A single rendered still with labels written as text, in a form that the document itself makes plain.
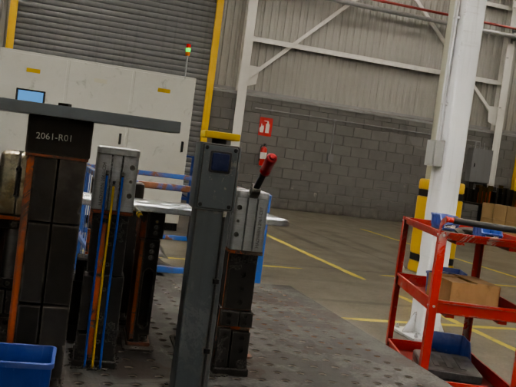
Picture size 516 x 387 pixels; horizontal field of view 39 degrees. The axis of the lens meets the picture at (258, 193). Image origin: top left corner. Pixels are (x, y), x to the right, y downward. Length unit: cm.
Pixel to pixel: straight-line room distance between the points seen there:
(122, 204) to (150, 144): 816
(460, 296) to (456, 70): 225
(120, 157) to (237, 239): 27
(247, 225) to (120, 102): 811
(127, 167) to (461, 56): 417
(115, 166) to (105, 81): 811
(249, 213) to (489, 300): 225
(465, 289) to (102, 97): 672
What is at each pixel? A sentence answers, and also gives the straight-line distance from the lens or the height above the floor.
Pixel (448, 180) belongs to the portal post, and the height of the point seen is 112.
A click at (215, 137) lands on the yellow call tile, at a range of 123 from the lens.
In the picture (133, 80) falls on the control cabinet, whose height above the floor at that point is 185.
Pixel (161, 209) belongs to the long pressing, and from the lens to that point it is 150.
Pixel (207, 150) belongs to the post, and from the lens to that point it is 123.
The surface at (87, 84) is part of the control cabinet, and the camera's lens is 944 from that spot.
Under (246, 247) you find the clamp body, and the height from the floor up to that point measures 95.
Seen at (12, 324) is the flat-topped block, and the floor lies 81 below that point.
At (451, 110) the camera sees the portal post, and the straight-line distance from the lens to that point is 530.
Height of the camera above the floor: 113
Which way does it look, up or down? 3 degrees down
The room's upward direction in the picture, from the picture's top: 7 degrees clockwise
